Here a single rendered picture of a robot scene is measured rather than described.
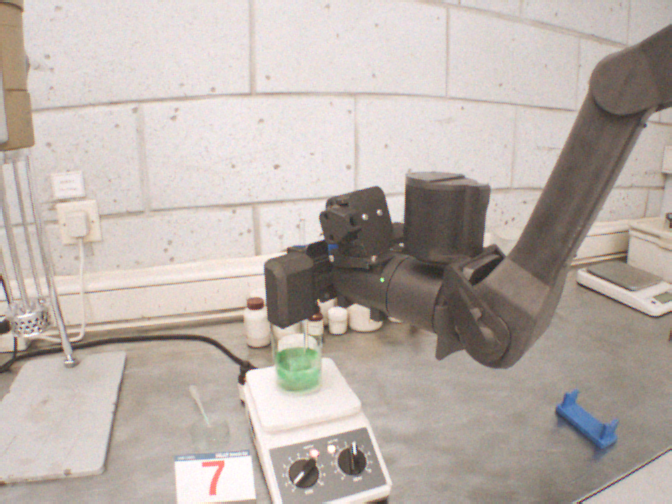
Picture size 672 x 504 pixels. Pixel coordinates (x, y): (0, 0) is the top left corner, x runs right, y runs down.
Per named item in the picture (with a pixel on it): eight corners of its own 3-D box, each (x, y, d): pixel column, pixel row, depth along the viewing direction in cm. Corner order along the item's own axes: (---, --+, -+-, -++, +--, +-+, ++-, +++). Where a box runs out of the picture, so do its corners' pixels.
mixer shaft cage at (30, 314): (48, 336, 50) (9, 151, 42) (3, 340, 48) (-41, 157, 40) (60, 315, 56) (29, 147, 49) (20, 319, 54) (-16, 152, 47)
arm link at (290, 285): (454, 289, 45) (459, 233, 43) (330, 359, 32) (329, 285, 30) (393, 271, 50) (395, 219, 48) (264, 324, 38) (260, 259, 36)
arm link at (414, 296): (482, 347, 36) (496, 248, 33) (450, 375, 32) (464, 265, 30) (419, 324, 41) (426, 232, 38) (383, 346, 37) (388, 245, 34)
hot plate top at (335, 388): (364, 412, 48) (364, 406, 48) (263, 434, 44) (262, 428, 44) (330, 361, 59) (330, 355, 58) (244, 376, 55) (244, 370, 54)
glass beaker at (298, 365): (281, 370, 56) (278, 313, 53) (329, 375, 54) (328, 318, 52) (265, 401, 49) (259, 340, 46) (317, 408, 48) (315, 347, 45)
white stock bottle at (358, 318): (344, 331, 83) (345, 269, 79) (348, 315, 90) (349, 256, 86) (381, 333, 82) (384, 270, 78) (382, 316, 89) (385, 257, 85)
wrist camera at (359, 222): (412, 258, 40) (415, 188, 37) (359, 283, 35) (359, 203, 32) (364, 243, 44) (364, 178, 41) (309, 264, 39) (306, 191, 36)
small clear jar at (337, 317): (336, 337, 81) (336, 317, 79) (323, 330, 84) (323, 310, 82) (351, 331, 83) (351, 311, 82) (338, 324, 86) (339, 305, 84)
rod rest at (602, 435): (617, 442, 49) (624, 422, 48) (601, 450, 48) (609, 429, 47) (569, 403, 58) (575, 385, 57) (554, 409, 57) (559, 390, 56)
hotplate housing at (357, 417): (392, 500, 44) (398, 452, 41) (281, 533, 40) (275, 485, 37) (328, 394, 64) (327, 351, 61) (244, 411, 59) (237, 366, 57)
